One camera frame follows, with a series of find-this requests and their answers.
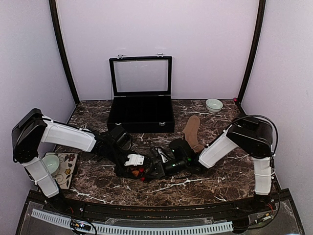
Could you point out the left black frame post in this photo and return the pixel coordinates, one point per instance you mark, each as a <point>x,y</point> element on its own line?
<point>62,50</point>

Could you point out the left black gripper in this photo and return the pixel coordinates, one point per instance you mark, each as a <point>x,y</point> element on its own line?
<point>122,173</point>

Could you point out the black display case glass lid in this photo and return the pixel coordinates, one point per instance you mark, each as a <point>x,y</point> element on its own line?
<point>142,101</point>

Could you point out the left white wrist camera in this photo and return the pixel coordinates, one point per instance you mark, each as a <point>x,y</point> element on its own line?
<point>134,160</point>

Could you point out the pale green bowl at back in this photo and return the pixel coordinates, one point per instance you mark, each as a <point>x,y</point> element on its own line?
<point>213,105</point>

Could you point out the floral patterned mat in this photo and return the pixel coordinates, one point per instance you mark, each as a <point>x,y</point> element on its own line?
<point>67,167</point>

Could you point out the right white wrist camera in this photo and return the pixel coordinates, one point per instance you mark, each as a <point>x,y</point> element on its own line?
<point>163,155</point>

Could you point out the green circuit board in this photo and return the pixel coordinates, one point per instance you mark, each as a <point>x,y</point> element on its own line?
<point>80,226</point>

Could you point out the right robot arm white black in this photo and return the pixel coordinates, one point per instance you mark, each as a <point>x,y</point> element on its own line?
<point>256,135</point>

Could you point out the white slotted cable duct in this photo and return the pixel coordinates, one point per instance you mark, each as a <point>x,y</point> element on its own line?
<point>114,226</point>

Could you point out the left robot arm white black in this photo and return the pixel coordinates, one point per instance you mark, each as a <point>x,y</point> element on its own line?
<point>35,128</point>

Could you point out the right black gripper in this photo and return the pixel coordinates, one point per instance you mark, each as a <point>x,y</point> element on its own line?
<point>165,172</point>

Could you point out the right black frame post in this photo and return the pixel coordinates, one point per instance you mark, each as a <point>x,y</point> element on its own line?
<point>253,51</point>

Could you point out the black frame post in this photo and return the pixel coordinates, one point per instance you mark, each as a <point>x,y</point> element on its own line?
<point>62,50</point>
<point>253,51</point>

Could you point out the black front rail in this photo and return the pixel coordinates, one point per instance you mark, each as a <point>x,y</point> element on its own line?
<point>238,209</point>

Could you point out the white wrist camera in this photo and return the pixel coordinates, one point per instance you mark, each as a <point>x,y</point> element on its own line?
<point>134,160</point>
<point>163,155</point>

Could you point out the tan brown sock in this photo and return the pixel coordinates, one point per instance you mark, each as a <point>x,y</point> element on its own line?
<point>190,133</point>

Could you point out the argyle red orange black sock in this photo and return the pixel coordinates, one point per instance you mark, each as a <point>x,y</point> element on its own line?
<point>137,172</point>

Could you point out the pale green bowl on mat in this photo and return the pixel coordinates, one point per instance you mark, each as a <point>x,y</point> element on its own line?
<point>52,163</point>

